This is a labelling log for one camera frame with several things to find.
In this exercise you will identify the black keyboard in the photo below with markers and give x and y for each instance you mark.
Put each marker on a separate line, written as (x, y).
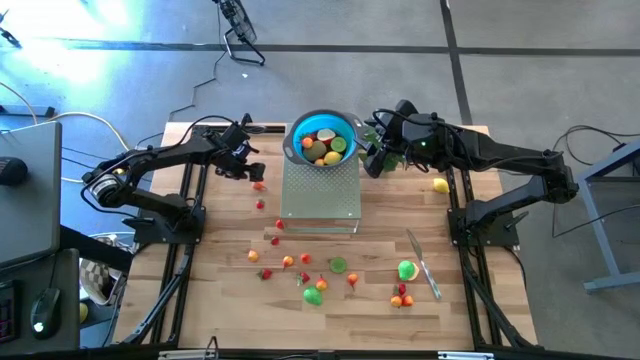
(6, 312)

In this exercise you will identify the mint green perforated rack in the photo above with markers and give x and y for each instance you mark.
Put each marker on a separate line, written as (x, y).
(320, 195)

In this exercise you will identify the black low desk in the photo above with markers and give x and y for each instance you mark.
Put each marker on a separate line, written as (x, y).
(55, 270)

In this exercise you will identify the grey metal desk frame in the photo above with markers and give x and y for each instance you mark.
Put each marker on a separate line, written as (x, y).
(607, 225)

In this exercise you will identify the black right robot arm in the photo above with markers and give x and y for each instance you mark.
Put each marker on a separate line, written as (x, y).
(500, 150)

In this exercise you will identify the red-orange toy fruit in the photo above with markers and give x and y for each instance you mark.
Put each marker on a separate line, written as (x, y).
(408, 300)

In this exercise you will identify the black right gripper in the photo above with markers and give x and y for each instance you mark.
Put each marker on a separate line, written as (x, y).
(405, 137)

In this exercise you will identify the green toy pear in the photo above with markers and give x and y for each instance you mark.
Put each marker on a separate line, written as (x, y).
(313, 296)

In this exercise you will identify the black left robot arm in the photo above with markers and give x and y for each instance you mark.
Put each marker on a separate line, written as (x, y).
(150, 160)

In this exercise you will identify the red toy strawberry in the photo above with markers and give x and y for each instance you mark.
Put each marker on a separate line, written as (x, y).
(325, 142)
(401, 289)
(280, 224)
(274, 241)
(265, 274)
(303, 278)
(311, 135)

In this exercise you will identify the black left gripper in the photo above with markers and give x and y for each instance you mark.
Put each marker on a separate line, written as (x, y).
(235, 156)

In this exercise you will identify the dark standing desk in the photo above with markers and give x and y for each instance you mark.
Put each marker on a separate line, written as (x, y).
(27, 111)

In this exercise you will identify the black floor fan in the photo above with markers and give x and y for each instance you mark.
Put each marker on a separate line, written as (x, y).
(240, 25)

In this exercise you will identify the silver metal bracket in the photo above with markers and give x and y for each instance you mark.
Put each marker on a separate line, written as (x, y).
(186, 355)
(465, 356)

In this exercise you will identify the green toy fruit half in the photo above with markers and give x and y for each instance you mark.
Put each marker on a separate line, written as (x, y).
(405, 270)

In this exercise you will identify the small orange toy fruit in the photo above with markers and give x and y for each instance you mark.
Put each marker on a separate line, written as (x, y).
(396, 301)
(307, 142)
(258, 186)
(320, 162)
(321, 284)
(253, 256)

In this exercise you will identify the grey desk top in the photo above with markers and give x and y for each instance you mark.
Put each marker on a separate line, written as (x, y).
(27, 195)

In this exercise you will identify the artificial potted monstera plant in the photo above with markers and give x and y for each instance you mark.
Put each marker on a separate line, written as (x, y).
(394, 162)

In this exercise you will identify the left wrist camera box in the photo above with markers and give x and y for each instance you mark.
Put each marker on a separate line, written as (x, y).
(235, 134)

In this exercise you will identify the blue collapsible colander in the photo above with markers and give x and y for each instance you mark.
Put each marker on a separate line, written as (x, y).
(299, 134)

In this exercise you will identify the black mouse with red light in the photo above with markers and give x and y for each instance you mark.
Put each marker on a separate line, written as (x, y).
(46, 312)

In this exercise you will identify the checkered bag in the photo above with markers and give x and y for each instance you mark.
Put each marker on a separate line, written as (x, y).
(95, 280)

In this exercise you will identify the silver toy knife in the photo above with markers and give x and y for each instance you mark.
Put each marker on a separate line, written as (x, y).
(424, 265)

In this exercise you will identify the small red toy fruit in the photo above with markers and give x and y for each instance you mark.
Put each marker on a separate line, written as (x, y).
(260, 204)
(305, 258)

